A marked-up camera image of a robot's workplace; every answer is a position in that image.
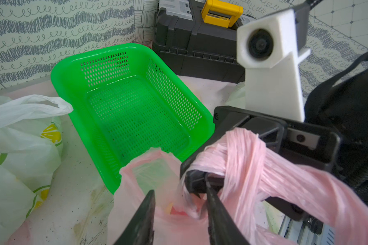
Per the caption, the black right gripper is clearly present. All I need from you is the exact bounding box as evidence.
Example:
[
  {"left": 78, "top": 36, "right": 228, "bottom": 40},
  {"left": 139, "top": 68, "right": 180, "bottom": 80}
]
[{"left": 179, "top": 105, "right": 344, "bottom": 221}]

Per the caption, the black toolbox yellow latch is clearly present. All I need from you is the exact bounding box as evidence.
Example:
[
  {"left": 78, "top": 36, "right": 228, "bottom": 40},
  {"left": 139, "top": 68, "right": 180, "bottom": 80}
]
[{"left": 152, "top": 1, "right": 254, "bottom": 83}]

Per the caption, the green plastic basket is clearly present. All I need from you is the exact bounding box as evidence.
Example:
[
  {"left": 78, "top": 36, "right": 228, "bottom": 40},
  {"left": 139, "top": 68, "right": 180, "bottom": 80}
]
[{"left": 51, "top": 43, "right": 215, "bottom": 193}]

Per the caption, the pink plastic bag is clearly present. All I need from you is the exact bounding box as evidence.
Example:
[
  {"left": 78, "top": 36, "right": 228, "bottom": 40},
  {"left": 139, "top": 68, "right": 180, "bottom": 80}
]
[{"left": 107, "top": 128, "right": 368, "bottom": 245}]

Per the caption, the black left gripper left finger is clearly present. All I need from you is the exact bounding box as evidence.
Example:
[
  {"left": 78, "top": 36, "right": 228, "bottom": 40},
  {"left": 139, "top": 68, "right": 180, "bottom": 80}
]
[{"left": 114, "top": 190, "right": 155, "bottom": 245}]

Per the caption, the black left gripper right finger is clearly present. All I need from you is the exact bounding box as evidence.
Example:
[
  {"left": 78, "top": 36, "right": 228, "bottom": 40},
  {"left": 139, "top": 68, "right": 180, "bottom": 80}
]
[{"left": 206, "top": 181, "right": 250, "bottom": 245}]

